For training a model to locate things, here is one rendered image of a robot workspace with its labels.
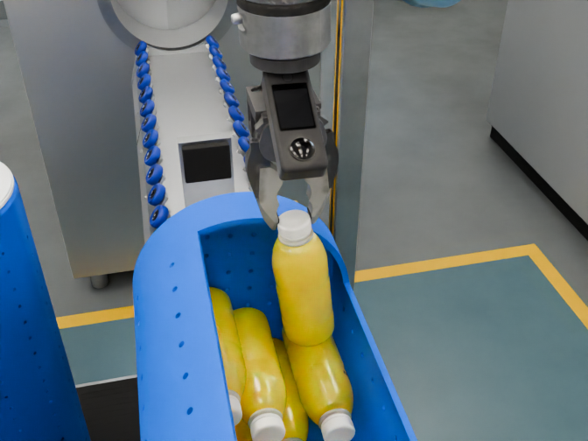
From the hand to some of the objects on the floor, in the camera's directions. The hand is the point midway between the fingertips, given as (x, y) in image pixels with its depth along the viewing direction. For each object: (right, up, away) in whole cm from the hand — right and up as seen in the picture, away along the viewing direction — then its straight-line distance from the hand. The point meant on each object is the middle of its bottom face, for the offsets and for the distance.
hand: (293, 220), depth 78 cm
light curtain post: (+12, -58, +132) cm, 145 cm away
